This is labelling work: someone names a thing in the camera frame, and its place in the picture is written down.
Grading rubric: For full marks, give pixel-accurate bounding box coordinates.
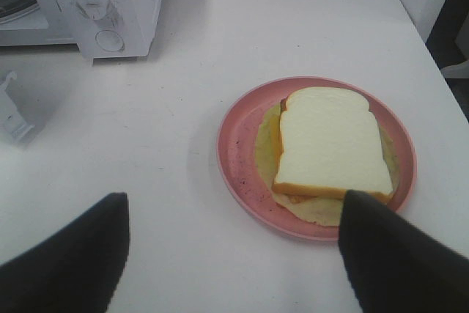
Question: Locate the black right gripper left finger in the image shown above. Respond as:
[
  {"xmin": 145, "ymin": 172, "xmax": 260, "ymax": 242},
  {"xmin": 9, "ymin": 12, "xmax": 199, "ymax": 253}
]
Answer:
[{"xmin": 1, "ymin": 193, "xmax": 130, "ymax": 312}]

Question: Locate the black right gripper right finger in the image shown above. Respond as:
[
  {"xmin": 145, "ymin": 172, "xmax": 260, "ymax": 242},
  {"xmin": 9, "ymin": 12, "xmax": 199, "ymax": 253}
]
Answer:
[{"xmin": 338, "ymin": 191, "xmax": 468, "ymax": 312}]

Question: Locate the white microwave door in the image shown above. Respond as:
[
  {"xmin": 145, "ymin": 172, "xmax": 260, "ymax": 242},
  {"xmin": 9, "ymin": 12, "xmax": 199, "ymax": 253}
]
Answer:
[{"xmin": 1, "ymin": 70, "xmax": 34, "ymax": 145}]

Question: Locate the pink round plate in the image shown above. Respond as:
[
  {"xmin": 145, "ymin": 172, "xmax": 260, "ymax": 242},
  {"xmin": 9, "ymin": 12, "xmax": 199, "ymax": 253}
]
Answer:
[{"xmin": 217, "ymin": 76, "xmax": 417, "ymax": 241}]

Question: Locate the round white door button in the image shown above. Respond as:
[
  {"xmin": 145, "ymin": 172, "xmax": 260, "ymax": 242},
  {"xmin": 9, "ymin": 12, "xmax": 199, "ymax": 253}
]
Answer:
[{"xmin": 95, "ymin": 30, "xmax": 125, "ymax": 52}]

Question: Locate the white timer knob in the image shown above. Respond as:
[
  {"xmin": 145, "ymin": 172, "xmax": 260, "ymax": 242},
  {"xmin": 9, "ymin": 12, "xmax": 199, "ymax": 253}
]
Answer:
[{"xmin": 75, "ymin": 0, "xmax": 110, "ymax": 21}]

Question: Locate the white bread sandwich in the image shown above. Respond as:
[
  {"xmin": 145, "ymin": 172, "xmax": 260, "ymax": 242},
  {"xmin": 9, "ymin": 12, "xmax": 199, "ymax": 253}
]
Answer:
[{"xmin": 254, "ymin": 86, "xmax": 399, "ymax": 227}]

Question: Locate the white microwave oven body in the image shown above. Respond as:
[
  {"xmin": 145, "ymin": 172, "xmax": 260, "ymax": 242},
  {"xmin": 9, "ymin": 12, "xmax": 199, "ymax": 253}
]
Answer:
[{"xmin": 1, "ymin": 0, "xmax": 161, "ymax": 59}]

